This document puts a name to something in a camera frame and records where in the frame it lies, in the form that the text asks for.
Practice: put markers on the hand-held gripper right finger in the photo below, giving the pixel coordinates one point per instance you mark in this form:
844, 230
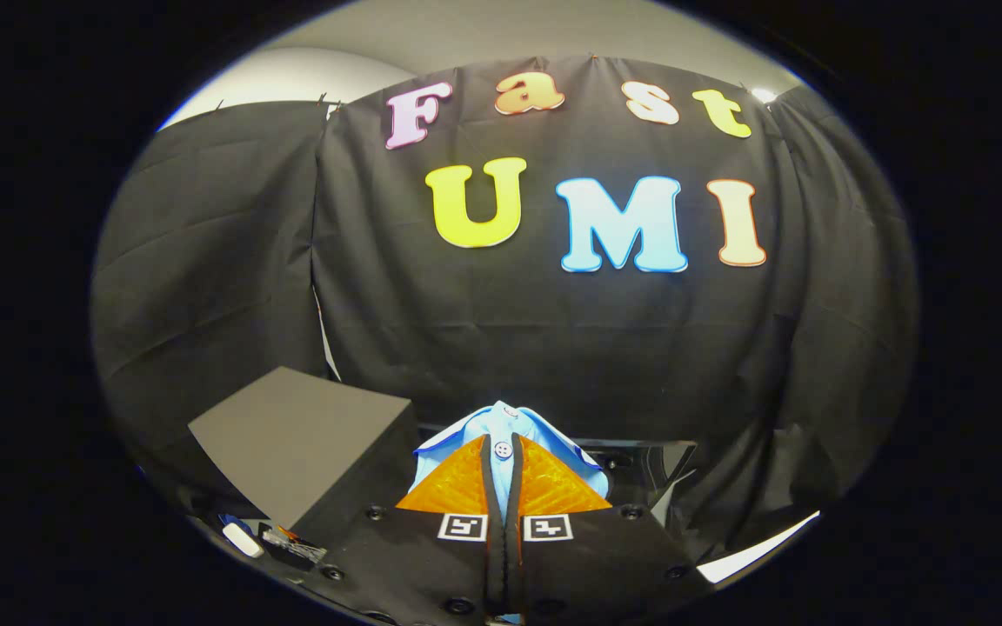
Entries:
597, 565

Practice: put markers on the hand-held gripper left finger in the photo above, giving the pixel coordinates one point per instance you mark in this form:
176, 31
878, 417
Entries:
414, 565

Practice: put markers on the light blue polo shirt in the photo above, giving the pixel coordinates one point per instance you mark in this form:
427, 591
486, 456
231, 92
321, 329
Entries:
504, 426

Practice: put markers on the small dark packet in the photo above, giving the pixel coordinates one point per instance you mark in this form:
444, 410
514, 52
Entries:
292, 546

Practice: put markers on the white paper sheet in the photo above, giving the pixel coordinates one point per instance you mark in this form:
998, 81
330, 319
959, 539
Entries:
758, 552

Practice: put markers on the grey box cabinet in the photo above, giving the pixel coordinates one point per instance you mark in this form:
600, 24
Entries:
301, 435

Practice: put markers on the small white object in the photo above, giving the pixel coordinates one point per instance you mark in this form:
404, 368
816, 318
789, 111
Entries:
243, 539

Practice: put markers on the black backdrop cloth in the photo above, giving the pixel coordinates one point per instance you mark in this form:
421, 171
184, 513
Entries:
553, 348

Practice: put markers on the ceiling light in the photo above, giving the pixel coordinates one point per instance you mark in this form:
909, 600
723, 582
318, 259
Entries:
763, 95

